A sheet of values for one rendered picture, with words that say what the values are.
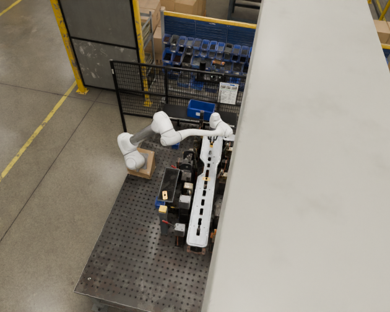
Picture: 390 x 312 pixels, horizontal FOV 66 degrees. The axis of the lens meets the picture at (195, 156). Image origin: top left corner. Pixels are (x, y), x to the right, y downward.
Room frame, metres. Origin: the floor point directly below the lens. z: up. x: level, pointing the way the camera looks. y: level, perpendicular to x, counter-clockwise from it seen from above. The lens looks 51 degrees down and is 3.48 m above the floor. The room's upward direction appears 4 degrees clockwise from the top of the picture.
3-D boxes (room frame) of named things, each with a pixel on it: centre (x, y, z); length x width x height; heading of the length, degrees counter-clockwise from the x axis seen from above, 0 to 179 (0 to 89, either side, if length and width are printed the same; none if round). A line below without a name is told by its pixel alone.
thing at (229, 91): (2.73, -0.33, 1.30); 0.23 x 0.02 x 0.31; 84
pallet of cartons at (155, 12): (5.39, 0.82, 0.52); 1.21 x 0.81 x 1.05; 174
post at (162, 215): (1.27, 0.25, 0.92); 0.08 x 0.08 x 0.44; 84
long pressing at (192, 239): (1.71, -0.14, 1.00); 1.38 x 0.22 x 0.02; 174
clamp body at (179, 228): (1.15, 0.09, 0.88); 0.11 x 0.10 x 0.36; 84
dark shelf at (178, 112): (2.64, -0.02, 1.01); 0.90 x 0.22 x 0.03; 84
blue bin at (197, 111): (2.64, -0.04, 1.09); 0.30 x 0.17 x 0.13; 79
